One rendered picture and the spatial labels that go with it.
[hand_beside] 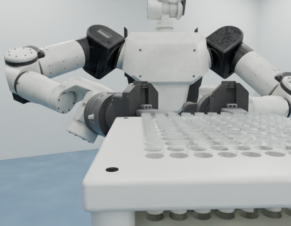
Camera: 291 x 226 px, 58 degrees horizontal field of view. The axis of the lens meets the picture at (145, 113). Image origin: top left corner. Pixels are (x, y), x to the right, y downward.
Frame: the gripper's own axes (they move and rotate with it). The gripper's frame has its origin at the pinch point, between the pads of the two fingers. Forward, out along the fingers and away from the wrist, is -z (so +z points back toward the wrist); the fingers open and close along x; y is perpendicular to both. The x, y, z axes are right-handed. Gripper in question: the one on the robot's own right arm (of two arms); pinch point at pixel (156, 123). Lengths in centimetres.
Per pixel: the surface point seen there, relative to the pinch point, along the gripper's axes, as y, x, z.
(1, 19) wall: -19, -94, 367
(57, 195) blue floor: -43, 97, 214
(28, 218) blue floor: -12, 98, 185
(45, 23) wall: -73, -95, 360
